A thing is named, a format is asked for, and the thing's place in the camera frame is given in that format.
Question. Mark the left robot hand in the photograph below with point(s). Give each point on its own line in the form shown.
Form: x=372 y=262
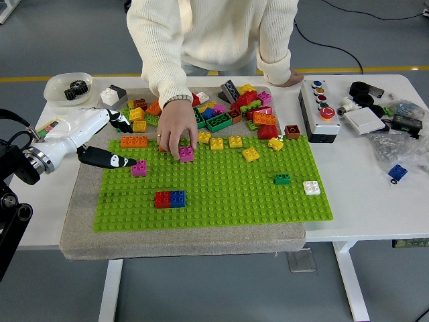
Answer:
x=77 y=125

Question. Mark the person's right hand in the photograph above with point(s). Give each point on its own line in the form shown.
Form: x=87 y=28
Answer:
x=177 y=124

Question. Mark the person's left hand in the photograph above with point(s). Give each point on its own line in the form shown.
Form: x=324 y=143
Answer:
x=295 y=78

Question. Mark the pink building brick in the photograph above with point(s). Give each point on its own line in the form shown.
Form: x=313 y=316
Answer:
x=264 y=97
x=187 y=156
x=219 y=108
x=139 y=168

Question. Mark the blue building brick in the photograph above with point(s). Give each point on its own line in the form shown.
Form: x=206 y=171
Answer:
x=177 y=199
x=398 y=171
x=207 y=114

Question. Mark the red building brick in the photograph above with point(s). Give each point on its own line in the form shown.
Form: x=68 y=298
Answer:
x=162 y=199
x=247 y=98
x=261 y=110
x=267 y=131

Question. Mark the green studded baseplate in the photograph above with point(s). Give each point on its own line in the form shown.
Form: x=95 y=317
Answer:
x=234 y=204

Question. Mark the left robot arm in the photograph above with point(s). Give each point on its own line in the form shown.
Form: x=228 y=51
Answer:
x=13 y=167

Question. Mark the person's right forearm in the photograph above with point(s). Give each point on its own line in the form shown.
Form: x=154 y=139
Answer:
x=164 y=77

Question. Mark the person's left forearm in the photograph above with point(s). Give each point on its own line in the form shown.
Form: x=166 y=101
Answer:
x=275 y=67

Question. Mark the upturned dark green brick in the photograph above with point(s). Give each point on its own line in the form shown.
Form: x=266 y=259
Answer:
x=219 y=121
x=200 y=122

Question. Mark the lime green brick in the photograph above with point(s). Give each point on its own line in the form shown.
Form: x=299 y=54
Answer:
x=151 y=119
x=249 y=108
x=251 y=125
x=126 y=111

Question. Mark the orange building brick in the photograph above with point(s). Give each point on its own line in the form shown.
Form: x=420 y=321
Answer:
x=264 y=119
x=153 y=108
x=161 y=149

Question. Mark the upturned red brick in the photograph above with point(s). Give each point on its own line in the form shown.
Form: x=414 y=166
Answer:
x=195 y=100

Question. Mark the yellow building brick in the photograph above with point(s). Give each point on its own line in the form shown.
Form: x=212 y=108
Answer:
x=275 y=144
x=246 y=89
x=235 y=141
x=216 y=143
x=250 y=154
x=205 y=137
x=136 y=114
x=207 y=106

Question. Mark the white building brick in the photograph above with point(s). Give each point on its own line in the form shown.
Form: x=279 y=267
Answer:
x=203 y=97
x=311 y=188

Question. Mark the upturned yellow brick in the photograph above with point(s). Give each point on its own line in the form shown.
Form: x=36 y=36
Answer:
x=139 y=125

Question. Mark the brown building brick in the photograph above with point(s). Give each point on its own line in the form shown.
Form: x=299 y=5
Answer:
x=292 y=131
x=140 y=104

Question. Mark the tall white brick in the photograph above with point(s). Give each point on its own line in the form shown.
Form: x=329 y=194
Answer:
x=109 y=96

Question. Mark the orange eight-stud brick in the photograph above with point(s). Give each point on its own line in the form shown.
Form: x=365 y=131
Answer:
x=134 y=142

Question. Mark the small yellow brick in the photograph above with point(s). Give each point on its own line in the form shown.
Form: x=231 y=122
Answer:
x=130 y=104

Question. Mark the grey building brick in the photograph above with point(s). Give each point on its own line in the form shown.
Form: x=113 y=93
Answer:
x=121 y=94

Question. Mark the upturned brown brick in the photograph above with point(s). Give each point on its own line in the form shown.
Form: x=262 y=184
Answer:
x=234 y=115

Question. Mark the grey long brick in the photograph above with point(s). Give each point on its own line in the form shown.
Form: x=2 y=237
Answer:
x=230 y=89

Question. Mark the small dark green brick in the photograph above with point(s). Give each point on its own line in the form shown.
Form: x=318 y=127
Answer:
x=282 y=179

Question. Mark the black gear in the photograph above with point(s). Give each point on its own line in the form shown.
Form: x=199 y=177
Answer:
x=71 y=94
x=80 y=87

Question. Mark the white plastic bowl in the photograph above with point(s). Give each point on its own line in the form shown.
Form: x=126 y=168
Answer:
x=53 y=89

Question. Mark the white push-button control box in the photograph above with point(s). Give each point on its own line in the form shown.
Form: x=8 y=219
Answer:
x=318 y=117

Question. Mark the white pipe fitting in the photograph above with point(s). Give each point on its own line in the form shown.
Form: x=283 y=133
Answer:
x=347 y=104

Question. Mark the black tape roll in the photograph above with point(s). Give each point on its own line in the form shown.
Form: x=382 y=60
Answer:
x=358 y=88
x=377 y=110
x=363 y=99

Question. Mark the small dark block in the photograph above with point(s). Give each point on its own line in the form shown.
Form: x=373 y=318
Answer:
x=377 y=91

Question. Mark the person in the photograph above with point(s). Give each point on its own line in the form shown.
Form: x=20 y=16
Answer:
x=214 y=30

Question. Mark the green plastic clip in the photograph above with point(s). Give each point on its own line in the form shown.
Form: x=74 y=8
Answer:
x=387 y=110

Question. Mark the clear bag with blue parts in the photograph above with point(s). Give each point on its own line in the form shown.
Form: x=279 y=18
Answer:
x=407 y=108

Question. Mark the black power adapter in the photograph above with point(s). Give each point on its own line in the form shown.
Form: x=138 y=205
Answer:
x=407 y=122

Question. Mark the grey-brown mat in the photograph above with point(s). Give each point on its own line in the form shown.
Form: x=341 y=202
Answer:
x=201 y=243

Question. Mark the clear bag of screws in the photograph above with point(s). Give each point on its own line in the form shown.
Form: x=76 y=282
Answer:
x=395 y=147

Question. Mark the black chair base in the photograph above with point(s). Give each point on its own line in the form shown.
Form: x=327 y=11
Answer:
x=126 y=6

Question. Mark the white table leg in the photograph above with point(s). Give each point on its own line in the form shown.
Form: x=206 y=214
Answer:
x=110 y=292
x=352 y=285

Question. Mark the table height controller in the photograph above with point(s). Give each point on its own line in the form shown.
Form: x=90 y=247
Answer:
x=410 y=243

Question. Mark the white red-green switch box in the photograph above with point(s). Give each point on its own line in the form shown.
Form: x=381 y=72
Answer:
x=47 y=127

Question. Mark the white wall switch plate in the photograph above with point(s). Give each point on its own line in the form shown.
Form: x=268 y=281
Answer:
x=363 y=120

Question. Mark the white furniture frame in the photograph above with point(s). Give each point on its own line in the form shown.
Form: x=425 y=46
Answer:
x=6 y=13

